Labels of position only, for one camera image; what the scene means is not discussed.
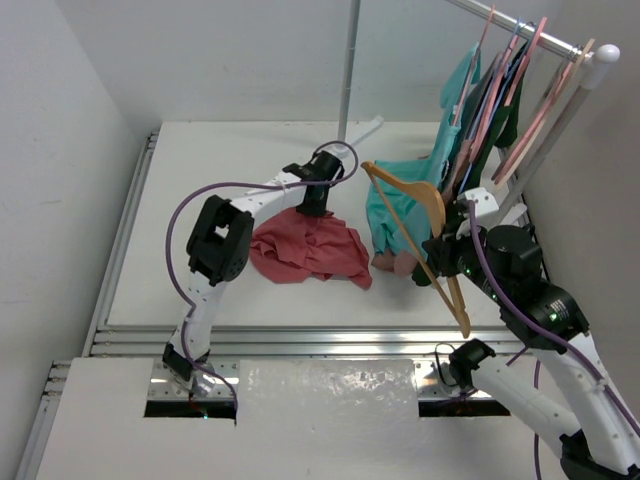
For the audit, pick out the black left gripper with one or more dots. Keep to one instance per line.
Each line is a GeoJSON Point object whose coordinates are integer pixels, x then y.
{"type": "Point", "coordinates": [314, 201]}

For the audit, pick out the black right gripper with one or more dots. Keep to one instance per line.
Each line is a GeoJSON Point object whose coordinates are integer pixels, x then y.
{"type": "Point", "coordinates": [442, 250]}

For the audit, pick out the wooden clothes hanger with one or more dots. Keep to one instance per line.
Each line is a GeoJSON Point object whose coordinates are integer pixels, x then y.
{"type": "Point", "coordinates": [430, 199]}

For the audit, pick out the salmon red t-shirt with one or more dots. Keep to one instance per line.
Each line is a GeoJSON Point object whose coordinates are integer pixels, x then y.
{"type": "Point", "coordinates": [291, 247]}

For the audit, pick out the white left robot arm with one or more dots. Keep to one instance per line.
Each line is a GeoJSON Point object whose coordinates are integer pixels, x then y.
{"type": "Point", "coordinates": [219, 245]}

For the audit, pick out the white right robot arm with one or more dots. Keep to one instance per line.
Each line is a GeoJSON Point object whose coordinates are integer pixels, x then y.
{"type": "Point", "coordinates": [594, 435]}

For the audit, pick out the teal t-shirt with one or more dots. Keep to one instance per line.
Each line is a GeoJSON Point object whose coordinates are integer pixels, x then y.
{"type": "Point", "coordinates": [384, 230]}

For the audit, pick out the pink empty hanger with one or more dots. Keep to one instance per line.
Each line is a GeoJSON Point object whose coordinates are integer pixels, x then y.
{"type": "Point", "coordinates": [538, 120]}

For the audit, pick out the pink hanger with blue hook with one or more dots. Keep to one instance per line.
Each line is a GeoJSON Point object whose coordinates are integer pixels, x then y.
{"type": "Point", "coordinates": [512, 62]}

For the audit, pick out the white rack base foot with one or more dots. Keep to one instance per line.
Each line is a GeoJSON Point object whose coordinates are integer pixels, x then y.
{"type": "Point", "coordinates": [358, 132]}

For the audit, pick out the grey rack upright pole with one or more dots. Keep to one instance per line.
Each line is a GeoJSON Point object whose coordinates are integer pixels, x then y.
{"type": "Point", "coordinates": [349, 60]}

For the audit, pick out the light blue hanging garment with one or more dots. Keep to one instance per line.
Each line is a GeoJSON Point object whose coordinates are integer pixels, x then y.
{"type": "Point", "coordinates": [416, 221]}

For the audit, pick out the beige pink garment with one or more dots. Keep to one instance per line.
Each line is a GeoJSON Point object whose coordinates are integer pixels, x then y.
{"type": "Point", "coordinates": [402, 264]}

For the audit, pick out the dark green hanging garment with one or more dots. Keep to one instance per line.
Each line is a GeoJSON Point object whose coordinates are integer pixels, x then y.
{"type": "Point", "coordinates": [503, 135]}

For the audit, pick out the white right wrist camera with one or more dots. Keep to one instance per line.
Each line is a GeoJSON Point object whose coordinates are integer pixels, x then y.
{"type": "Point", "coordinates": [485, 208]}

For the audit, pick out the white rack corner post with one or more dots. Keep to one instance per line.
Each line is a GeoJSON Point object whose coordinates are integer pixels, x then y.
{"type": "Point", "coordinates": [587, 77]}

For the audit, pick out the chrome hanging rail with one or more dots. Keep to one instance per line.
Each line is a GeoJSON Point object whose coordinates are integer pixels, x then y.
{"type": "Point", "coordinates": [523, 29]}

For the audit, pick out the aluminium frame rail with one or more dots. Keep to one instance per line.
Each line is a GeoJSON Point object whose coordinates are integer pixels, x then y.
{"type": "Point", "coordinates": [331, 377]}

